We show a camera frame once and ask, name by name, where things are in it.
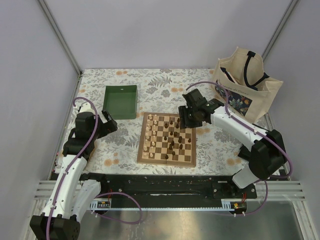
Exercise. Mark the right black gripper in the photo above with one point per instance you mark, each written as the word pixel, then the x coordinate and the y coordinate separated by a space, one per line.
pixel 184 121

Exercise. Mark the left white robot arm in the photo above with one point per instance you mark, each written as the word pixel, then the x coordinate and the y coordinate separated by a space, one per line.
pixel 61 217

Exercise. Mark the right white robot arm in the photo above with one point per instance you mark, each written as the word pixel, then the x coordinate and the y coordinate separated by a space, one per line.
pixel 266 148

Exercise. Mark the wooden chess board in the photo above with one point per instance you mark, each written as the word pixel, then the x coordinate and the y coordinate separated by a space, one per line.
pixel 160 138

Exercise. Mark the floral patterned table mat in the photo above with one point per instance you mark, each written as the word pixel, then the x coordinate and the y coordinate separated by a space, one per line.
pixel 158 91

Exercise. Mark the beige floral tote bag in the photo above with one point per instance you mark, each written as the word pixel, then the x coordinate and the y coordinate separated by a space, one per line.
pixel 251 91

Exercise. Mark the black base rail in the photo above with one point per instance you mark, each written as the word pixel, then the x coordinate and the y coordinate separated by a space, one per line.
pixel 158 192

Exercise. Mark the green rectangular tray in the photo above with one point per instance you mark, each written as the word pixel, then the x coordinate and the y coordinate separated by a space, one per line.
pixel 120 102

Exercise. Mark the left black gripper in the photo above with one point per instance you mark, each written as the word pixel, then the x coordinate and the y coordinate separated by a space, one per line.
pixel 109 126

